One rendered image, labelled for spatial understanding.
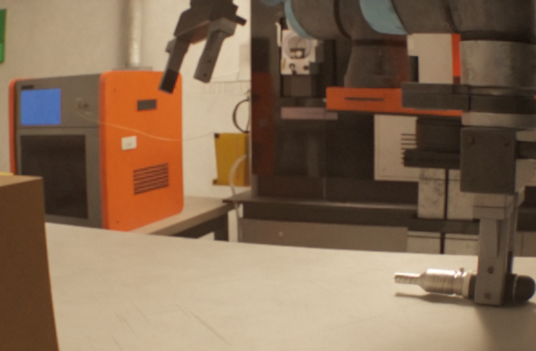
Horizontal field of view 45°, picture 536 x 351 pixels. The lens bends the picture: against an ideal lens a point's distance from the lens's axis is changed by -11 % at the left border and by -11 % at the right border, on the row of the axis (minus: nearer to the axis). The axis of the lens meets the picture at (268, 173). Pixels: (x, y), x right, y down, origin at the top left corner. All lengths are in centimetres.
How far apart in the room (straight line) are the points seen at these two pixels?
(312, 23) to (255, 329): 100
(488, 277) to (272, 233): 163
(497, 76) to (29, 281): 43
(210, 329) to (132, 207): 137
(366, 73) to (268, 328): 89
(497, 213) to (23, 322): 42
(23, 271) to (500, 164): 41
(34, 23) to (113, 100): 247
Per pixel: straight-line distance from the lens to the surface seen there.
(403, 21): 72
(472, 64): 58
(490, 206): 56
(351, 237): 211
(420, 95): 59
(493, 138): 54
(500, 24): 57
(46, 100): 191
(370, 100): 135
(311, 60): 209
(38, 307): 22
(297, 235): 216
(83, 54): 397
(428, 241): 130
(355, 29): 142
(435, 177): 130
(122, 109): 184
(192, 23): 121
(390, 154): 212
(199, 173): 361
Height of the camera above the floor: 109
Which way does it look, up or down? 7 degrees down
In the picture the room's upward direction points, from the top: straight up
